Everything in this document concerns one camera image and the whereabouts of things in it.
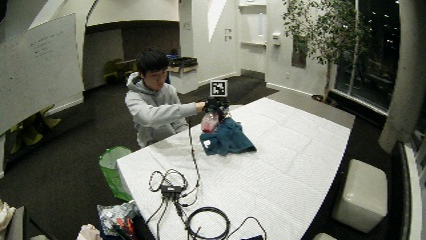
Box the crumpled clear plastic bag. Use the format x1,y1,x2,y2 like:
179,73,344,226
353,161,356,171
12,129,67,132
96,201,143,238

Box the teal blue cloth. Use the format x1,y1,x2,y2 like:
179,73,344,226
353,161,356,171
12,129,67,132
199,116,259,157

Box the white marker cube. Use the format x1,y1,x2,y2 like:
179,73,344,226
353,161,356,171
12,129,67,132
209,79,229,98

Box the white door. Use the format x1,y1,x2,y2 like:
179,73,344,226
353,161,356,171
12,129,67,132
239,3,269,75

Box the tall indoor tree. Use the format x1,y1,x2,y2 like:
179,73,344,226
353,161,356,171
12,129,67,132
281,0,370,104

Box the white cube ottoman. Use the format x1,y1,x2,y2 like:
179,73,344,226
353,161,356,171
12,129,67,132
332,158,389,234

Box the white whiteboard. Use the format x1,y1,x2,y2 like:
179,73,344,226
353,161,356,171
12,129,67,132
0,13,85,135

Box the thin black cable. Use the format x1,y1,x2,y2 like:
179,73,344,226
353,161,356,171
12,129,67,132
148,116,203,208

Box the yellow green chair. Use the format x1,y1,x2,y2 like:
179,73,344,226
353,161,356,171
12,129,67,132
8,105,63,148

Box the white quilted table cover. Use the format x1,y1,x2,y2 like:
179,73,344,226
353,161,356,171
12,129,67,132
116,97,353,240

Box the black hub box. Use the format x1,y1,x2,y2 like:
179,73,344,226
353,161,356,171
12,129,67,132
160,184,184,196

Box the the person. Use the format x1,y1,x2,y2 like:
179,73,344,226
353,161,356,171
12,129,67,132
124,47,208,148

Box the black bins on counter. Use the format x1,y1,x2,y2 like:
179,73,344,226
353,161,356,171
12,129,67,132
167,55,200,69

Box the green waste bin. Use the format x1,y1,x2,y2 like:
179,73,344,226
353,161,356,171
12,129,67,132
97,145,135,202

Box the coiled thick black cable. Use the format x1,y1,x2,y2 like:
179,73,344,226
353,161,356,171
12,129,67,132
184,206,232,240

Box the clear bottle with pink liquid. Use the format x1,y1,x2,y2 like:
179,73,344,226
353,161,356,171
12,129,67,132
200,111,223,134

